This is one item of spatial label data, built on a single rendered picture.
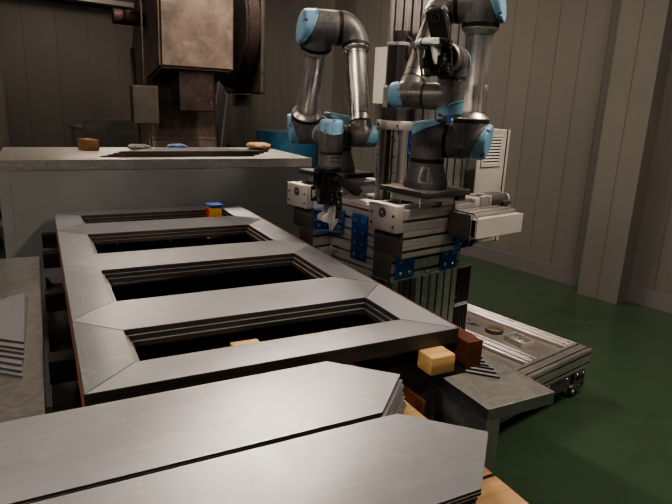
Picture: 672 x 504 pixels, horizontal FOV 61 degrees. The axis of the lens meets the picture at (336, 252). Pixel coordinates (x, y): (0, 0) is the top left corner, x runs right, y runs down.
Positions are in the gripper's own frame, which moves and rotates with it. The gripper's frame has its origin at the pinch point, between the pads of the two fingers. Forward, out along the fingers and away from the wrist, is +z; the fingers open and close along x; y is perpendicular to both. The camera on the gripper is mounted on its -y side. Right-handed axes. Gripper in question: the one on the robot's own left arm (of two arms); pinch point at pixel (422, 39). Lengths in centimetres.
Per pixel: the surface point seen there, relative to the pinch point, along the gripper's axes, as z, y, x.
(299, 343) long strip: 45, 59, 14
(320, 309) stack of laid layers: 23, 60, 21
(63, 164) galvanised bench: -21, 22, 153
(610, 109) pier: -310, 17, -37
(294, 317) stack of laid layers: 28, 60, 25
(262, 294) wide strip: 24, 56, 36
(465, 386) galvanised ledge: 13, 80, -10
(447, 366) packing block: 28, 69, -10
